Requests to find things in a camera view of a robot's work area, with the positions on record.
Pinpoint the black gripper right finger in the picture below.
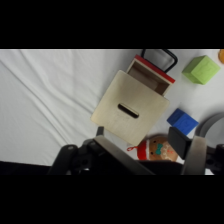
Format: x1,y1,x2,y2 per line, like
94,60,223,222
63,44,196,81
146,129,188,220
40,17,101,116
167,126,208,176

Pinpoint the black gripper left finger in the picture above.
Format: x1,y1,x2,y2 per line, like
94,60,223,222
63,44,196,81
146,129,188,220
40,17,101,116
94,134,156,176

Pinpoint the red-front drawer with black handle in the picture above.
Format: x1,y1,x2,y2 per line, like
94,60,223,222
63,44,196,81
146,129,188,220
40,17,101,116
125,49,179,98

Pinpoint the blue foam cube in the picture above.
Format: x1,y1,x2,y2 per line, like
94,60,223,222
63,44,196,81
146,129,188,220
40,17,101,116
166,107,200,137

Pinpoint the gingerbread man plush toy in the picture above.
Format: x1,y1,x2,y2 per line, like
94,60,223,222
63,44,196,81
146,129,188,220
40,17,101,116
126,133,179,163

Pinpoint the grey round bowl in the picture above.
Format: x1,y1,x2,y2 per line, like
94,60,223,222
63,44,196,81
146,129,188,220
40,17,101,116
194,112,224,141

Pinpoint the light wooden box with slot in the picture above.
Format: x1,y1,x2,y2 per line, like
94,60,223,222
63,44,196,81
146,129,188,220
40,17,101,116
90,69,171,147

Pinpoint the green foam cube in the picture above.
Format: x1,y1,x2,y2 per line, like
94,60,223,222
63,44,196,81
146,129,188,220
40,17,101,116
181,54,222,86

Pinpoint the white tablecloth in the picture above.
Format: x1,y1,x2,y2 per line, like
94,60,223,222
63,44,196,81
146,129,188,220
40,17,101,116
0,49,224,176

